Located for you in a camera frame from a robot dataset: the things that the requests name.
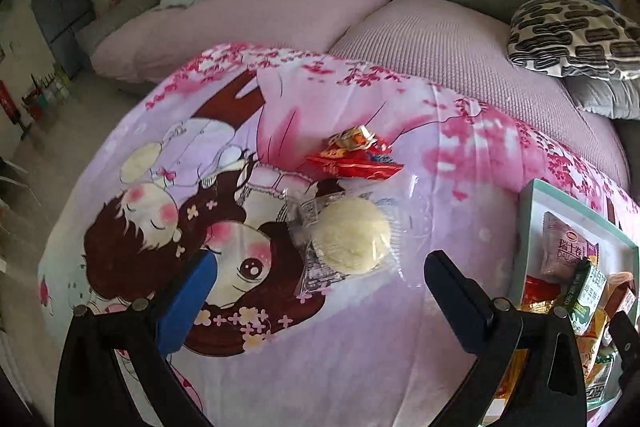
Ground red nut snack packet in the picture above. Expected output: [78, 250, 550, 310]
[305, 125, 405, 180]

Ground red and white snack packet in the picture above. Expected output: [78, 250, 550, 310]
[602, 272, 638, 323]

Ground pink cartoon printed blanket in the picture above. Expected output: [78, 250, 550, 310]
[37, 42, 640, 427]

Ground red fire extinguisher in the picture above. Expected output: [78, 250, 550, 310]
[0, 79, 21, 128]

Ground teal shallow box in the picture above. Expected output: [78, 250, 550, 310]
[492, 179, 640, 427]

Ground pink swiss roll packet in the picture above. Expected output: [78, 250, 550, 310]
[539, 211, 601, 280]

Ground pink ribbed seat cover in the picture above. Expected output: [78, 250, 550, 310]
[327, 0, 632, 202]
[90, 0, 391, 95]

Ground green and white small carton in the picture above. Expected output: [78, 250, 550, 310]
[567, 257, 608, 335]

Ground black and white patterned pillow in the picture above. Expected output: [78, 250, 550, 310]
[507, 0, 640, 82]

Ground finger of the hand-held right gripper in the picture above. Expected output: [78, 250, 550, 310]
[607, 311, 640, 390]

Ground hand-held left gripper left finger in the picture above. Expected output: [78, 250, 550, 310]
[54, 251, 218, 427]

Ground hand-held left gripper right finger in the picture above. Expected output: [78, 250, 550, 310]
[424, 250, 588, 427]

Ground round white bun packet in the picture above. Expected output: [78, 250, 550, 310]
[285, 184, 426, 298]

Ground blue cabinet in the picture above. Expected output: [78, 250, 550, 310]
[31, 0, 96, 80]

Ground dark grey pillow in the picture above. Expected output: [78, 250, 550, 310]
[565, 77, 640, 120]

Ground colourful small chairs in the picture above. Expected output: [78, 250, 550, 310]
[22, 62, 71, 120]

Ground orange and white roll packet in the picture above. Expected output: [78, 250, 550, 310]
[575, 311, 610, 375]

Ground black white green snack packet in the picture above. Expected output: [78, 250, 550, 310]
[582, 352, 621, 410]

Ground red patterned cake packet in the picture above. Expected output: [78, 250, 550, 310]
[522, 274, 563, 310]

